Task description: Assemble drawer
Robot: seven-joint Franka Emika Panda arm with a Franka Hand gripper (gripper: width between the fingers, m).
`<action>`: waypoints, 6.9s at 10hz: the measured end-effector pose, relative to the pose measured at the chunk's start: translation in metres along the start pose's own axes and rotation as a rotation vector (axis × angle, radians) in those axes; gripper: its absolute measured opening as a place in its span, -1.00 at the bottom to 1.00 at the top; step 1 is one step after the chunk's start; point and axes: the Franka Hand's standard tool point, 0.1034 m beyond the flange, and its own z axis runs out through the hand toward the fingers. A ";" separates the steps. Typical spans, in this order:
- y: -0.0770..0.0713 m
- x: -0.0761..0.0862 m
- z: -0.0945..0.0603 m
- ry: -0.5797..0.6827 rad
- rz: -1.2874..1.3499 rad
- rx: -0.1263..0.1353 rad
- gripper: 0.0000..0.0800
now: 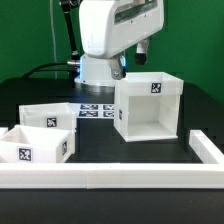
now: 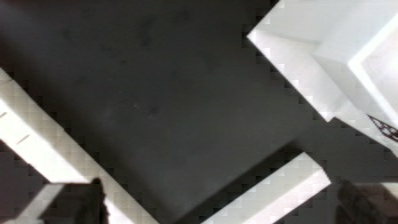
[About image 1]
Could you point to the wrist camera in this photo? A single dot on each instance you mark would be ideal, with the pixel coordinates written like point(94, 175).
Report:
point(141, 54)

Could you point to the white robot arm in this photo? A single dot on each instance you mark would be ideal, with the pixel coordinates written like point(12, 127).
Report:
point(96, 71)

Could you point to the white drawer cabinet box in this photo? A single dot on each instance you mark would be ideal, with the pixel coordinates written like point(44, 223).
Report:
point(146, 106)

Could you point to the white drawer tray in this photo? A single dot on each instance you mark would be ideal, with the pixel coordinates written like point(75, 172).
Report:
point(26, 144)
point(54, 116)

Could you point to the white fence rail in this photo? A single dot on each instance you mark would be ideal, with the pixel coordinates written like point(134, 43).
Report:
point(96, 176)
point(205, 149)

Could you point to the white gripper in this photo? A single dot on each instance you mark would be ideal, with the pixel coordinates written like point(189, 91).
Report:
point(109, 27)

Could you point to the white drawer tray front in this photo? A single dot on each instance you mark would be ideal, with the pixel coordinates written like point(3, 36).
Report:
point(26, 144)

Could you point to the white sheet with markers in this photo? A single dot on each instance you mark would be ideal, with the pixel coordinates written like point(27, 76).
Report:
point(101, 111)

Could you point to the white front fence rail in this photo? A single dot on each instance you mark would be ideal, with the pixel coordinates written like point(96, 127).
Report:
point(96, 176)

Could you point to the white left fence piece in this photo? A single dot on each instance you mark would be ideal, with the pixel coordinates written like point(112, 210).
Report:
point(3, 130)

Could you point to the black camera stand pole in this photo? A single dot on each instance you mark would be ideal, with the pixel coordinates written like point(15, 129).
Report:
point(67, 6)

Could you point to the white right fence rail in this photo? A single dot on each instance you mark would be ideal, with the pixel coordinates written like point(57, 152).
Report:
point(205, 149)

